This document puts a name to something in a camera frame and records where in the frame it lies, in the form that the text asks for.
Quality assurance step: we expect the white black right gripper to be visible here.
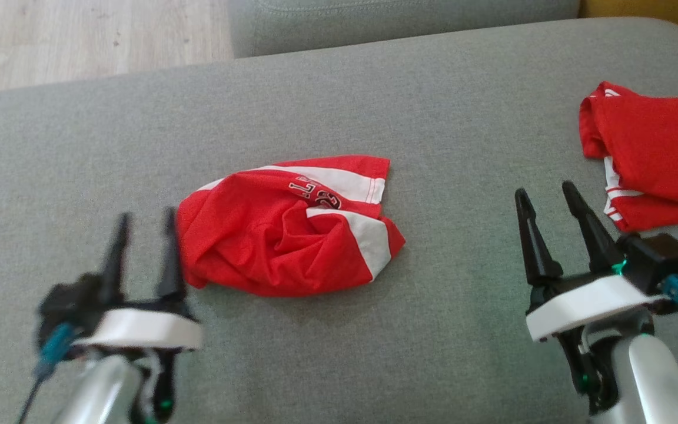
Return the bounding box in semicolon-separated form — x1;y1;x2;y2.
514;180;670;344

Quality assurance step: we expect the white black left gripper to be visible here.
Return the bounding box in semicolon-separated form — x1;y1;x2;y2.
73;206;205;353

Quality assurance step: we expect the grey fabric sofa seat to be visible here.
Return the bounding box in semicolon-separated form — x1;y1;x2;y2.
0;16;678;424

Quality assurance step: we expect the red jersey with black letters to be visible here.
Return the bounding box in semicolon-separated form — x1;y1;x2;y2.
579;81;678;234

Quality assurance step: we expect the red white basketball jersey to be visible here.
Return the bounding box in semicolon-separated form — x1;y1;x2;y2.
175;155;407;297

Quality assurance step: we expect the grey sofa back cushion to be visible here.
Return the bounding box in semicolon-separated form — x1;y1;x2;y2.
229;0;582;58

